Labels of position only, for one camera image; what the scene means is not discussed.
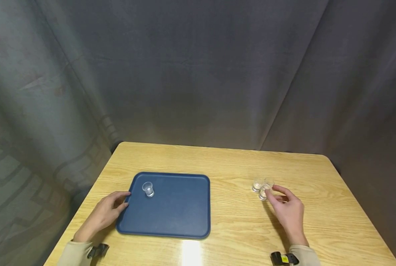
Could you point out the blue plastic tray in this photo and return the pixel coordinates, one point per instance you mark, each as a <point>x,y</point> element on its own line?
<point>174,210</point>

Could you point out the person's right hand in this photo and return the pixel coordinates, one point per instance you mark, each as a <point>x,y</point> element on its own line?
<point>289,214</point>

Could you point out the person's left fingers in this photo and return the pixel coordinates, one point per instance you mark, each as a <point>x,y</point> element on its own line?
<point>120,195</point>

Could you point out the black wrist band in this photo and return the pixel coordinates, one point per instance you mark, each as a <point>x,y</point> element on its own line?
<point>283,258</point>
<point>98,250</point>

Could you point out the person's right thumb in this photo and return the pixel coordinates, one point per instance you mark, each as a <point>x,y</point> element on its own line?
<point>271,202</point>

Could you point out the person's left hand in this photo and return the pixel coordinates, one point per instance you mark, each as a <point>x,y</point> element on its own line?
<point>101,218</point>

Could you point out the person's right middle finger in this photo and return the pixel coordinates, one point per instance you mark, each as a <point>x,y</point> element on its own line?
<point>282,199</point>

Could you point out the person's left thumb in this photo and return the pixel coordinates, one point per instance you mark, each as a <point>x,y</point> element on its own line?
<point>123,207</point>

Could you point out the small clear glass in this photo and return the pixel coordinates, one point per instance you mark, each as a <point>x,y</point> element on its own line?
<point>148,189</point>
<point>257,185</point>
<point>264,192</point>

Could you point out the person's right index finger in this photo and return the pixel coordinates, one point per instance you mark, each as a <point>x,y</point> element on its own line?
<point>283,190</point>

